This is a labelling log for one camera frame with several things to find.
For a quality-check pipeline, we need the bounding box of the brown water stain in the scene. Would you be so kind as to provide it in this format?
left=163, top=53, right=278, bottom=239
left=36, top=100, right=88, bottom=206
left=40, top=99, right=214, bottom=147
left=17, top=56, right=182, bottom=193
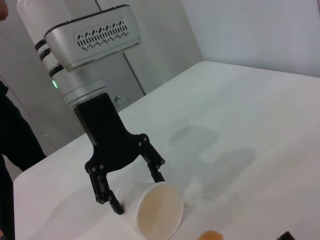
left=198, top=224, right=224, bottom=240

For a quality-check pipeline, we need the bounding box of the white paper cup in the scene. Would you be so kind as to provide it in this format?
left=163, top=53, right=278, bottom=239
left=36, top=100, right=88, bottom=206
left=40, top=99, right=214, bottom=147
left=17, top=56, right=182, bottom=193
left=117, top=181, right=185, bottom=240

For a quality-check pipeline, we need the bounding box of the person in dark clothes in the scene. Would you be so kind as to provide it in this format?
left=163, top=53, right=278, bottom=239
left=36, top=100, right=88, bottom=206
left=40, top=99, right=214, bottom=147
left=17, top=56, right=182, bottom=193
left=0, top=0, right=48, bottom=240

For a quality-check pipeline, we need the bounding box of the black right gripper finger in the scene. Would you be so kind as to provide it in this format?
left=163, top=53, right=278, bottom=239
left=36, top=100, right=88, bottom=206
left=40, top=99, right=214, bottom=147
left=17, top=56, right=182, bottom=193
left=278, top=225, right=295, bottom=240

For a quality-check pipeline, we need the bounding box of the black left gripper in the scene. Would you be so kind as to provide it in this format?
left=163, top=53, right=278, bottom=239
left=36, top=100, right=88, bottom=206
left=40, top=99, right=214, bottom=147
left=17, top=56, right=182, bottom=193
left=73, top=92, right=166, bottom=216

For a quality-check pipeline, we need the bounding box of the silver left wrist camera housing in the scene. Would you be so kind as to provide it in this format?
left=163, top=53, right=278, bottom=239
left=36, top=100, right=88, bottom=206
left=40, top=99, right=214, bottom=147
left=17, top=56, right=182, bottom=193
left=44, top=4, right=142, bottom=73

